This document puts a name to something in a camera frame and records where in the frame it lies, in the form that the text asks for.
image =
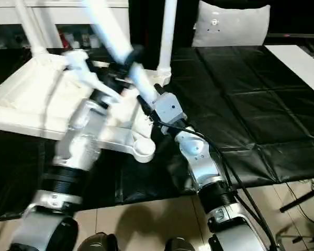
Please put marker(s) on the dark robot foot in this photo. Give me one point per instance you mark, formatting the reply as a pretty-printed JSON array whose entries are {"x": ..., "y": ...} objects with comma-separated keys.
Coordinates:
[
  {"x": 98, "y": 243},
  {"x": 179, "y": 244}
]

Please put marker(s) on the black work mat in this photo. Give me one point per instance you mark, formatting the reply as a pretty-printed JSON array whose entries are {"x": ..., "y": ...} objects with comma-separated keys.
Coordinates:
[{"x": 238, "y": 104}]

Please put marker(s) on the white plastic table top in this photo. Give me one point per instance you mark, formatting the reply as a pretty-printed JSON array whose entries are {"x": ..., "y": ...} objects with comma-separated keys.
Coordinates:
[{"x": 28, "y": 99}]

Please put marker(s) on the black box with gold label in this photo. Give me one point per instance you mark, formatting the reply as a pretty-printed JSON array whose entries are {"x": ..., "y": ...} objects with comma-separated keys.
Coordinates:
[{"x": 146, "y": 21}]

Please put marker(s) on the dark left robot foot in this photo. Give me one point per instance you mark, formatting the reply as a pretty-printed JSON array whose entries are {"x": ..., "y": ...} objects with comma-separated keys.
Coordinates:
[{"x": 98, "y": 243}]

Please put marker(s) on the grey cushion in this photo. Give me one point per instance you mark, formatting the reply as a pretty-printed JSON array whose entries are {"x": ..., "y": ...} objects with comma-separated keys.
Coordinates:
[{"x": 233, "y": 28}]

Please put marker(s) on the white plastic table leg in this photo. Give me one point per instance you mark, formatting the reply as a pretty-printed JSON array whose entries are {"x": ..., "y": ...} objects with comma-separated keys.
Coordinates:
[
  {"x": 112, "y": 34},
  {"x": 167, "y": 39},
  {"x": 31, "y": 28}
]

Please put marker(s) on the black bar with red mark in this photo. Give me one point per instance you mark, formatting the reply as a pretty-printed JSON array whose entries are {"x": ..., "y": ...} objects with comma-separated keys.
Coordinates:
[{"x": 298, "y": 38}]

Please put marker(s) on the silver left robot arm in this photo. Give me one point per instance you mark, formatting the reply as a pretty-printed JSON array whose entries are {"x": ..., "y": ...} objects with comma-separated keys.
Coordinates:
[{"x": 78, "y": 136}]

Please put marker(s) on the white glass-door cabinet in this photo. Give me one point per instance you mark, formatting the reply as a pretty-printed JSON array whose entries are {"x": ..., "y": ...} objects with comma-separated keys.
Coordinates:
[{"x": 68, "y": 15}]

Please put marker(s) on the black stand leg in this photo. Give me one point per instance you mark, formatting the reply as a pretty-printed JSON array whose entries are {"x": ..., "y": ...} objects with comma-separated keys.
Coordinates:
[{"x": 303, "y": 200}]

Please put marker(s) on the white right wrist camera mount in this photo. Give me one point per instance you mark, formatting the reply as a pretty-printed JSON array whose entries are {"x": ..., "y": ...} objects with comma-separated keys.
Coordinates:
[{"x": 170, "y": 107}]

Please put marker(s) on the dark right robot foot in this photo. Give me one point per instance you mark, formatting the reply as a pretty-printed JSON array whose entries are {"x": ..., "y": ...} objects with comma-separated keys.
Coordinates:
[{"x": 179, "y": 244}]

